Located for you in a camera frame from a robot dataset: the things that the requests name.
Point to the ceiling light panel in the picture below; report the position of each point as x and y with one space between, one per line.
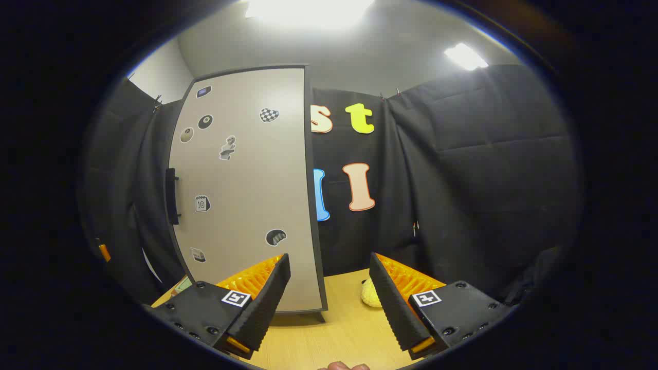
308 11
465 56

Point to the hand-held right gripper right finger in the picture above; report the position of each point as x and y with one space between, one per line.
396 313

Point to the grey cabinet door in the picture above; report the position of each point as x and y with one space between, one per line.
247 205

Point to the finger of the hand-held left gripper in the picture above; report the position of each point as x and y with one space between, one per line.
105 252

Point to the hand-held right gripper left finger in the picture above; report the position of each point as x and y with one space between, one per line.
262 308

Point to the yellow sponge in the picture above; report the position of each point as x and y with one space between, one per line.
371 295

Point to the black backdrop cloth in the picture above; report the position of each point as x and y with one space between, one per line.
462 180

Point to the green notebook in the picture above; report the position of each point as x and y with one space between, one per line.
184 286

